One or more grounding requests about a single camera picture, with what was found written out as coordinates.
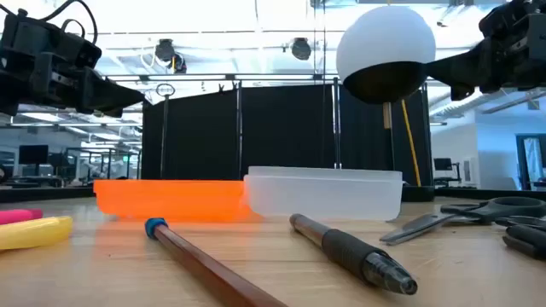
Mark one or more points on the dark framed door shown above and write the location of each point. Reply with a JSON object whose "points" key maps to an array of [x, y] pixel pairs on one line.
{"points": [[521, 162]]}

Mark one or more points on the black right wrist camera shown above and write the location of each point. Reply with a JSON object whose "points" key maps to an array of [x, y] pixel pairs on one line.
{"points": [[503, 19]]}

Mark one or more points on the silver partition pole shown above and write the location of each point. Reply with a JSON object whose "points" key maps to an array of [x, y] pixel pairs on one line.
{"points": [[337, 128]]}

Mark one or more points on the black marker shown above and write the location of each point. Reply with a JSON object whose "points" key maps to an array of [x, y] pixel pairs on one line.
{"points": [[529, 243]]}

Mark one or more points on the clear plastic supply box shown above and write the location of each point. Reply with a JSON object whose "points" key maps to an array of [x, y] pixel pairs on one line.
{"points": [[324, 196]]}

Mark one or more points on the black grip pen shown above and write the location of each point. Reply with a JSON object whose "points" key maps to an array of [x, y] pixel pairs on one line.
{"points": [[345, 251]]}

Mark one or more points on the brown pencil blue eraser cap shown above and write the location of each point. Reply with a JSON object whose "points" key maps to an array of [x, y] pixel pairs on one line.
{"points": [[205, 268]]}

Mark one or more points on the black ceiling spotlight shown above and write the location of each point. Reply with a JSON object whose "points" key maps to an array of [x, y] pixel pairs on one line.
{"points": [[301, 48], [165, 51]]}

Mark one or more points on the black curtain partition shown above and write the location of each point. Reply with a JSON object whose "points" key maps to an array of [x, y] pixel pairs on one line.
{"points": [[200, 136]]}

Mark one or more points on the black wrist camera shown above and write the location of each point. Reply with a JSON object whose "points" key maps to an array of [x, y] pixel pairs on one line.
{"points": [[503, 19], [42, 38]]}

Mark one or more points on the yellow highlighter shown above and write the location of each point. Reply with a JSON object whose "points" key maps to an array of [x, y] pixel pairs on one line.
{"points": [[34, 232]]}

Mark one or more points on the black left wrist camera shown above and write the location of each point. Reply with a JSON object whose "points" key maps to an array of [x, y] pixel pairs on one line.
{"points": [[42, 38]]}

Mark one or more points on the pink highlighter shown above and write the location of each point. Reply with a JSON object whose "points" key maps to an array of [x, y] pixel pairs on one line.
{"points": [[17, 216]]}

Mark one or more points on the black computer monitor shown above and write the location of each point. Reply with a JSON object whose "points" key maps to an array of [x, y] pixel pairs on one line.
{"points": [[33, 154], [443, 164]]}

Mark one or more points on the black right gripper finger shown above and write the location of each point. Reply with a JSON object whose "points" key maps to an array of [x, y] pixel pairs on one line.
{"points": [[462, 93], [465, 68]]}

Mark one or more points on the orange perforated box lid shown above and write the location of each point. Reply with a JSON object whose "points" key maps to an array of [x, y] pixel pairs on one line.
{"points": [[170, 198]]}

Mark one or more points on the white globe lamp black base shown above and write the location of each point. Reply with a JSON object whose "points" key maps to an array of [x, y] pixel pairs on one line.
{"points": [[384, 38]]}

